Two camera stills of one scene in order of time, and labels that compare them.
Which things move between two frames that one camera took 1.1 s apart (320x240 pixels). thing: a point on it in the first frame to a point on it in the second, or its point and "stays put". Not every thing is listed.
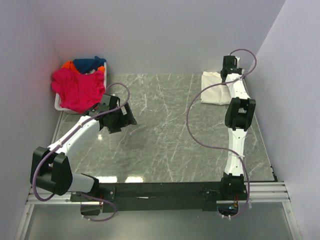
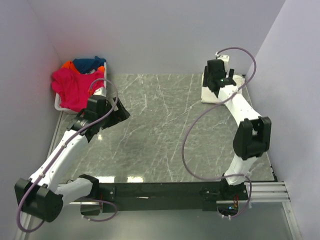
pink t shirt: x=78 y=93 stays put
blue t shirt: x=85 y=66 stays put
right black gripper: x=241 y=70 to x=205 y=78
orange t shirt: x=69 y=65 stays put
